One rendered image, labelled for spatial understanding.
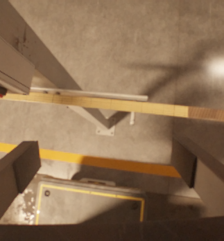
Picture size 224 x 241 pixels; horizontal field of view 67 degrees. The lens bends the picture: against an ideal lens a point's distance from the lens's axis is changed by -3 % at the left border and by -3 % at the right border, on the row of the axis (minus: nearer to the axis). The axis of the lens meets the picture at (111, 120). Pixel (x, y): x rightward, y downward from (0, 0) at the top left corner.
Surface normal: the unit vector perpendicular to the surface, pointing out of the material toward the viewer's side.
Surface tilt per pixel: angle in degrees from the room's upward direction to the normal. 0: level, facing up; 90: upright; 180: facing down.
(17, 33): 90
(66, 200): 0
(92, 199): 0
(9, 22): 90
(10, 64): 90
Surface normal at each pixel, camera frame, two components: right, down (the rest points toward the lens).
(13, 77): 0.99, 0.11
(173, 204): -0.11, -0.15
